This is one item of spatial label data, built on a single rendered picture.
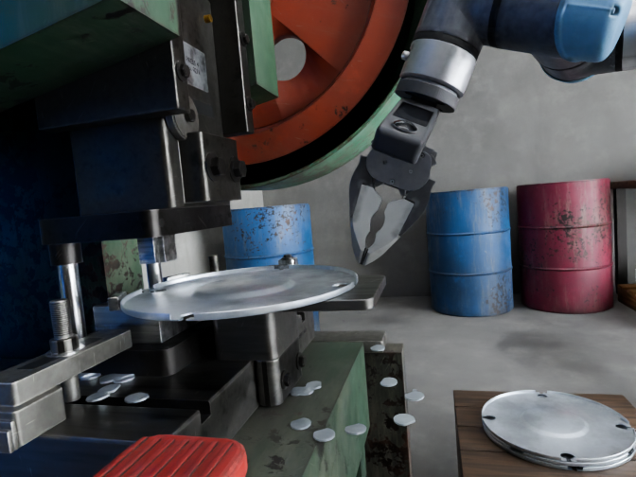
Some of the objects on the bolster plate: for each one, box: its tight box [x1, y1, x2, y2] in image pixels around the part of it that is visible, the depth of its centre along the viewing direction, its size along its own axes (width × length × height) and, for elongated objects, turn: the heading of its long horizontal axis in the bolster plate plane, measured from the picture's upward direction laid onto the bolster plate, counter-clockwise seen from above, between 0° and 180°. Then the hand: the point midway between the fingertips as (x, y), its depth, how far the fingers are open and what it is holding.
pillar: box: [146, 262, 163, 288], centre depth 69 cm, size 2×2×14 cm
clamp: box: [0, 298, 133, 453], centre depth 43 cm, size 6×17×10 cm
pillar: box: [57, 263, 87, 340], centre depth 53 cm, size 2×2×14 cm
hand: (364, 255), depth 51 cm, fingers closed
